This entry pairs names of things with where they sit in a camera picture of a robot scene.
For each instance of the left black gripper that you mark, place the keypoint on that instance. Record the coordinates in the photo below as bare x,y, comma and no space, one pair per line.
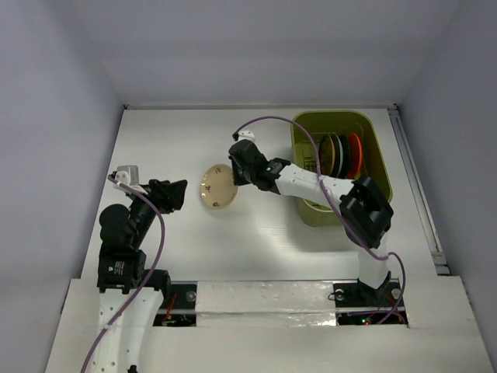
168,193

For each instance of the orange red plate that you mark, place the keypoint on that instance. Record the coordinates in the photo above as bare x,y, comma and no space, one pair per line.
356,155

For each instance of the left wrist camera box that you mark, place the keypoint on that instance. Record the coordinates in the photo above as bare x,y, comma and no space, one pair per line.
128,175

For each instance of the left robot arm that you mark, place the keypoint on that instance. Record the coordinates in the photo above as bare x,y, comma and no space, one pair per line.
131,287

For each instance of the olive green dish rack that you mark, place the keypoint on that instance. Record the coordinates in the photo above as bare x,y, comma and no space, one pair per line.
319,124

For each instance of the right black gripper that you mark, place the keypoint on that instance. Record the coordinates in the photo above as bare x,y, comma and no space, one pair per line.
241,165

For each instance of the black teal plate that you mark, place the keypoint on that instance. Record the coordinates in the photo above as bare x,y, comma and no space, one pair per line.
345,157

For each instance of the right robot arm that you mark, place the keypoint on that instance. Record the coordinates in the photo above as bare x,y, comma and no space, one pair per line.
359,204

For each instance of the brown yellow plate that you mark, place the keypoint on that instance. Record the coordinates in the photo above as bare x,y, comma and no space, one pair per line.
327,155

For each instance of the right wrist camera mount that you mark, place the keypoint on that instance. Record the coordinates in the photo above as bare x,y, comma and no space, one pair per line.
244,135

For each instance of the beige patterned plate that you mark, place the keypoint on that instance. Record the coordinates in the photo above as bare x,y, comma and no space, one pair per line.
217,188

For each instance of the foil covered base bar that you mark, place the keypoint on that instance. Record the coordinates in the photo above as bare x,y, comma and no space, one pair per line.
264,304

